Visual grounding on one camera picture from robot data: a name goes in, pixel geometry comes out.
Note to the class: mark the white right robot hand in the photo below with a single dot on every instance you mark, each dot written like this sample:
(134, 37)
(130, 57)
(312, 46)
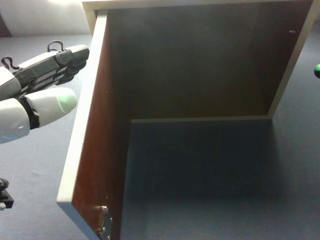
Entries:
(317, 71)

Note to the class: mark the metal cabinet hinge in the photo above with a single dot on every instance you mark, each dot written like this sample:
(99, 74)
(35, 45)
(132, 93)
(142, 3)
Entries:
(103, 221)

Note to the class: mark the black clamp mount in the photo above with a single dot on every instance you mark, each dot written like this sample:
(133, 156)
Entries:
(4, 193)

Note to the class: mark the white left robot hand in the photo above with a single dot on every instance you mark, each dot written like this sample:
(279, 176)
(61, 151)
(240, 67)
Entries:
(47, 105)

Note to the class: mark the light wooden box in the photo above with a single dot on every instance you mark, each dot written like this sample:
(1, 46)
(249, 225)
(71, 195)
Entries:
(195, 75)

